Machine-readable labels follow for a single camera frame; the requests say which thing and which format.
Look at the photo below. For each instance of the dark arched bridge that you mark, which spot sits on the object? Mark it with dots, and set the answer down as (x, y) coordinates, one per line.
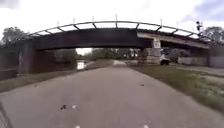
(90, 37)

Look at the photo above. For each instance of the row of distant trees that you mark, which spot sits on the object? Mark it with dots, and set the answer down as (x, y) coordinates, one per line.
(103, 53)

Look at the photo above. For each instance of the large dark tree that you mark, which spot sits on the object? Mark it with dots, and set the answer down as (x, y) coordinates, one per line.
(12, 34)

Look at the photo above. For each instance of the bare-branched tree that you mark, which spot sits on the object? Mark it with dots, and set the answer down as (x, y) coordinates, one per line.
(215, 33)

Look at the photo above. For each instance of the grey road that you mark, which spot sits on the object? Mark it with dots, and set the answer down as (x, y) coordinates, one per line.
(206, 70)

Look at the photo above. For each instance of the grass strip beside water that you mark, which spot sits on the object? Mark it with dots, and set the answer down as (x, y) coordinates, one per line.
(30, 79)

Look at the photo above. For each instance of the signal pole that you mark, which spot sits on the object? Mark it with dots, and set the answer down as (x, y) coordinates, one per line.
(198, 25)

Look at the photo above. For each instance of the grey asphalt path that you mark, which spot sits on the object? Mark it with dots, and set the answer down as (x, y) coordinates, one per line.
(110, 100)

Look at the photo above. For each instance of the canal water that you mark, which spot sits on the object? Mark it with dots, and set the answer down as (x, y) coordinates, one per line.
(80, 64)

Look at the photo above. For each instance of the grass verge beside road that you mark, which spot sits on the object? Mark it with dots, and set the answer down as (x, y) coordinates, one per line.
(186, 83)

